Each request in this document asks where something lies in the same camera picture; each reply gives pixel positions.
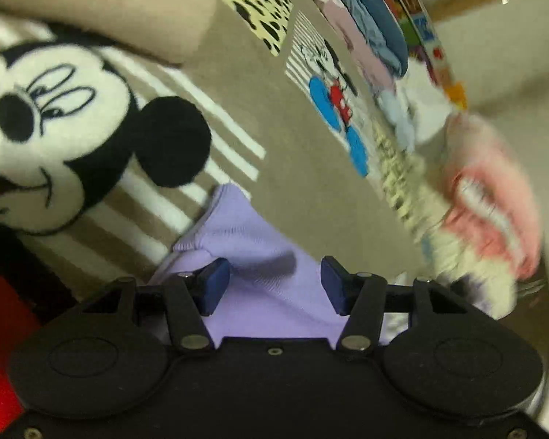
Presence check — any purple sweatshirt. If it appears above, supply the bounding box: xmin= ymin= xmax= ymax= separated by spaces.
xmin=150 ymin=183 xmax=346 ymax=344

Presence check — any white crumpled cloth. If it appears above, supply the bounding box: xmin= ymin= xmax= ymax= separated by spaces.
xmin=397 ymin=67 xmax=454 ymax=145

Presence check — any Mickey Mouse brown blanket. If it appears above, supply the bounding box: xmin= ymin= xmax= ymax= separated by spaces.
xmin=0 ymin=10 xmax=426 ymax=438

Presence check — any pink rolled quilt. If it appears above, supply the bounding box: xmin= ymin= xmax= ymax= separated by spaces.
xmin=443 ymin=112 xmax=542 ymax=279

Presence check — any colourful alphabet headboard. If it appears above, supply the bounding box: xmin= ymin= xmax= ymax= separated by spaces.
xmin=384 ymin=0 xmax=467 ymax=109

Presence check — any purple floral bedsheet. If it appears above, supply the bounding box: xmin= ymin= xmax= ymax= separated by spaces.
xmin=312 ymin=0 xmax=398 ymax=91

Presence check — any cream quilt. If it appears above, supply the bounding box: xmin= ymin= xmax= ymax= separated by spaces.
xmin=380 ymin=157 xmax=517 ymax=319

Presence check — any folded beige garment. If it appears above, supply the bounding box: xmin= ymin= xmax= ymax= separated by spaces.
xmin=0 ymin=0 xmax=219 ymax=67

